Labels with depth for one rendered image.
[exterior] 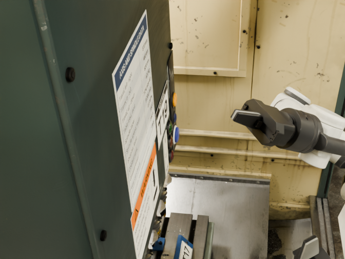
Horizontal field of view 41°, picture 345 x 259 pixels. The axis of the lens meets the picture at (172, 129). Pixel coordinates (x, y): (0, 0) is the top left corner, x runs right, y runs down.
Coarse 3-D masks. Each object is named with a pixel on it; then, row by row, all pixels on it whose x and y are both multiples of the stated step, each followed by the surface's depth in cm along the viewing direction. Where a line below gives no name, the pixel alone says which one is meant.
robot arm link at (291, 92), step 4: (288, 88) 126; (292, 88) 126; (288, 92) 126; (292, 92) 125; (296, 92) 124; (292, 96) 125; (296, 96) 124; (300, 96) 124; (304, 96) 124; (300, 100) 124; (304, 100) 124; (308, 100) 125; (304, 104) 125; (308, 104) 126; (344, 132) 126; (340, 136) 124; (344, 136) 124; (332, 156) 125; (336, 156) 124; (340, 156) 123; (332, 160) 126; (336, 160) 125
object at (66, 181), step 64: (0, 0) 30; (64, 0) 33; (128, 0) 50; (0, 64) 33; (64, 64) 34; (0, 128) 36; (64, 128) 36; (0, 192) 41; (64, 192) 40; (128, 192) 56; (0, 256) 47; (64, 256) 46; (128, 256) 58
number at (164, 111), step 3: (165, 99) 76; (165, 102) 76; (165, 105) 76; (162, 108) 74; (165, 108) 77; (162, 111) 74; (165, 111) 77; (162, 114) 74; (165, 114) 77; (162, 117) 74; (165, 117) 77; (162, 120) 75; (165, 120) 77; (162, 123) 75; (162, 126) 75; (162, 129) 75
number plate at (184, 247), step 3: (183, 243) 153; (183, 246) 152; (186, 246) 154; (180, 249) 151; (183, 249) 152; (186, 249) 153; (189, 249) 154; (192, 249) 155; (180, 252) 150; (183, 252) 151; (186, 252) 152; (189, 252) 153; (180, 255) 149; (183, 255) 150; (186, 255) 151; (189, 255) 152; (180, 258) 148; (183, 258) 149; (186, 258) 150; (189, 258) 152
